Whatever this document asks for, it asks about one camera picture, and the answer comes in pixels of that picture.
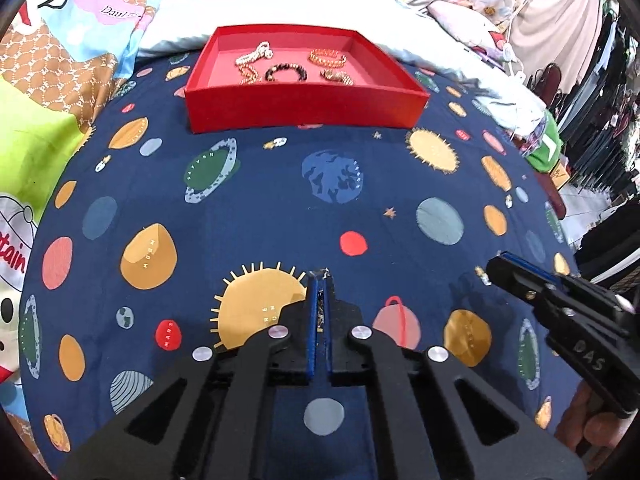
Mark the navy planet print bedsheet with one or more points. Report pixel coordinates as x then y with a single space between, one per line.
158 241

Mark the white pillow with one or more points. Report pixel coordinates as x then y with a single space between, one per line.
181 25

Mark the dark red chair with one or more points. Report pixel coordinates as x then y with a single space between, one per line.
546 84

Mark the gold wrist watch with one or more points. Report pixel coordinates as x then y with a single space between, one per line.
338 77

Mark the colourful monkey cartoon blanket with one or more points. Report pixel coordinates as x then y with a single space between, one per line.
61 60

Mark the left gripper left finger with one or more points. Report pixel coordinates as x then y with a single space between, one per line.
208 416

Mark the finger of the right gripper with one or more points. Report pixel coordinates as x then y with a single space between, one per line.
533 292
519 265

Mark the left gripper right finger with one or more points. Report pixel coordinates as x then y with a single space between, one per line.
431 416

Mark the red cardboard tray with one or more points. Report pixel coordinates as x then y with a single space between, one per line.
268 75

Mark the pink cartoon pillow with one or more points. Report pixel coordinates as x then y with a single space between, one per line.
472 29

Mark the right human hand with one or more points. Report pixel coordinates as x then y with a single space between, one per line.
603 431

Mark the green cloth item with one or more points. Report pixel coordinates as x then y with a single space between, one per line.
543 146

